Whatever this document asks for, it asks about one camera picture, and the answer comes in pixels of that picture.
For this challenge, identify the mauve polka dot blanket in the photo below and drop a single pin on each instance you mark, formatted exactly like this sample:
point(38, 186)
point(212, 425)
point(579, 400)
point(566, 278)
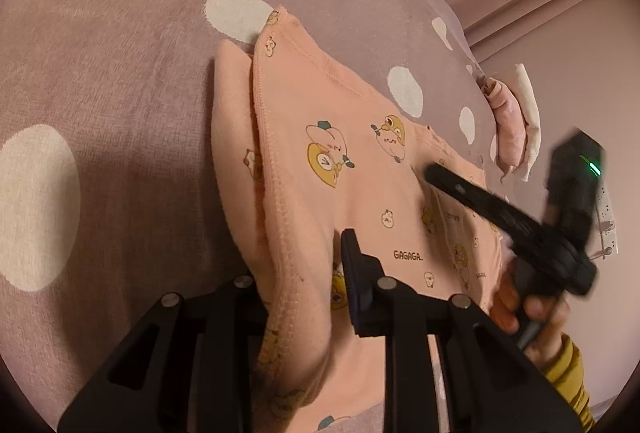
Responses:
point(125, 63)

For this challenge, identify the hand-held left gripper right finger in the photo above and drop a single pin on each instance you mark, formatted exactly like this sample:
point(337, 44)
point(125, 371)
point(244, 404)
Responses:
point(357, 283)

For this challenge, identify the white power strip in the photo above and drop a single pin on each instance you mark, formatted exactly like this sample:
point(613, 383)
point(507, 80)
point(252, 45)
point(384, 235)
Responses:
point(607, 213)

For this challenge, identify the pink folded cloth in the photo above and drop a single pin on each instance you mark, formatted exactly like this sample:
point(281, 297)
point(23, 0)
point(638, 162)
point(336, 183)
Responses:
point(510, 133)

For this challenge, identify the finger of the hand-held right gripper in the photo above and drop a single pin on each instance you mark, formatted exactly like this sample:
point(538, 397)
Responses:
point(470, 195)

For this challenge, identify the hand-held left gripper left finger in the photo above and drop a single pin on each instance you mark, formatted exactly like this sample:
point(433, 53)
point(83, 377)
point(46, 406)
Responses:
point(240, 298)

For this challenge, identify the person's right hand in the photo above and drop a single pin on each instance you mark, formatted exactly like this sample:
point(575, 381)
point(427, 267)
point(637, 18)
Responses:
point(505, 308)

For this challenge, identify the person's right forearm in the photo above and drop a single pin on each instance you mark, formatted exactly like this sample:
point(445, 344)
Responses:
point(570, 383)

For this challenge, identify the peach cartoon print shirt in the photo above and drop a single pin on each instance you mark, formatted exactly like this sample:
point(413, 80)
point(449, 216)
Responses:
point(350, 193)

